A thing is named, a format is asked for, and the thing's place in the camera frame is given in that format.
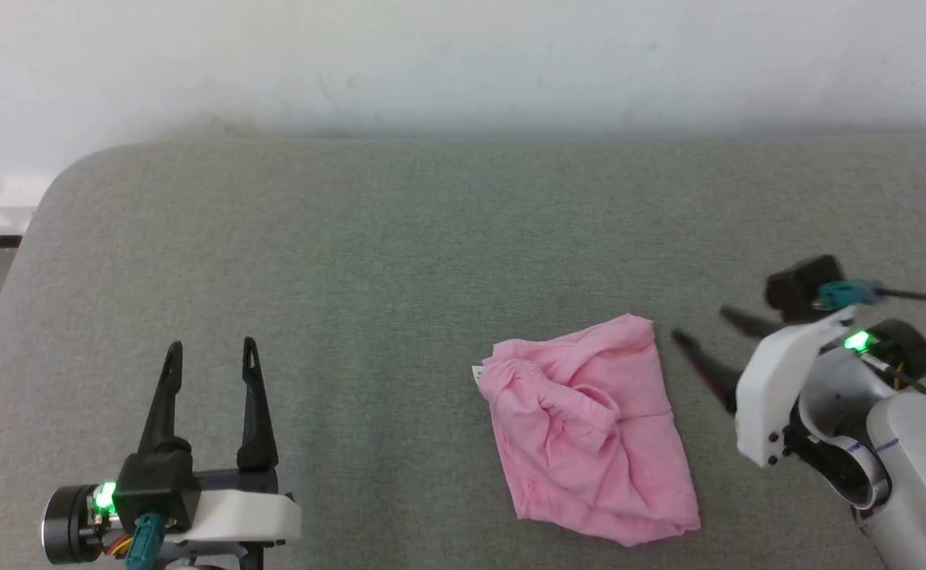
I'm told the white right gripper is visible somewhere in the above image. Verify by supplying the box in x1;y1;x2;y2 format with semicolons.
672;307;926;469

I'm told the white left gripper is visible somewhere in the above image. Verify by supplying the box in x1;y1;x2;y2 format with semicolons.
42;337;302;566

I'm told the pink garment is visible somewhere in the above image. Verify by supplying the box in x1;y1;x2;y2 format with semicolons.
471;314;702;547

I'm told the teal right camera connector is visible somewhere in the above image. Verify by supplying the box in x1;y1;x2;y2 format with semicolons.
817;279;885;312

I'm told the teal camera connector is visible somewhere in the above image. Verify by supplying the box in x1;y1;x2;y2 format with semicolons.
817;279;885;312
125;512;166;570

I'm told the teal left camera connector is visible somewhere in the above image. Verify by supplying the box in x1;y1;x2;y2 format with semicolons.
125;512;166;570

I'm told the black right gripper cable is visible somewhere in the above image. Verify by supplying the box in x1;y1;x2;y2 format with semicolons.
861;352;926;423

